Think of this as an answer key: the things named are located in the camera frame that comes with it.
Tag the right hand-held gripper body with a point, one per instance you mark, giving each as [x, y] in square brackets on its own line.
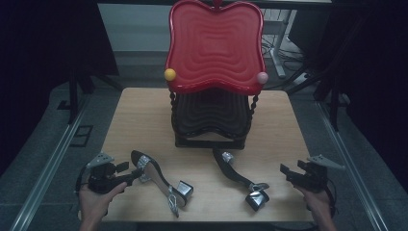
[316, 179]

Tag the person's right hand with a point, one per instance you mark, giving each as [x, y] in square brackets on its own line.
[319, 205]

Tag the aluminium floor rail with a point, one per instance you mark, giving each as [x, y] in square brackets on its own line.
[41, 174]
[349, 160]

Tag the black curtain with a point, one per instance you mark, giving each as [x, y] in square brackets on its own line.
[38, 64]
[378, 80]

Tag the red and black tiered rack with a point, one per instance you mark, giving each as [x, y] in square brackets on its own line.
[215, 48]

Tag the white metal desk leg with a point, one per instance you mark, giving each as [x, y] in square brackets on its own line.
[278, 51]

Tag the black floor hatch frame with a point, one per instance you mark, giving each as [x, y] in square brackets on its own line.
[81, 136]

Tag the black silver heeled sandal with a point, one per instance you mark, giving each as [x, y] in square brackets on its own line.
[154, 174]
[231, 172]

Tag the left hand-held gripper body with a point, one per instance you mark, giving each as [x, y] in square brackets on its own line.
[99, 179]

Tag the person's left hand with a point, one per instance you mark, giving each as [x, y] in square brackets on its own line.
[94, 205]

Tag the white power strip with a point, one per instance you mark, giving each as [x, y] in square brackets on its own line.
[301, 78]

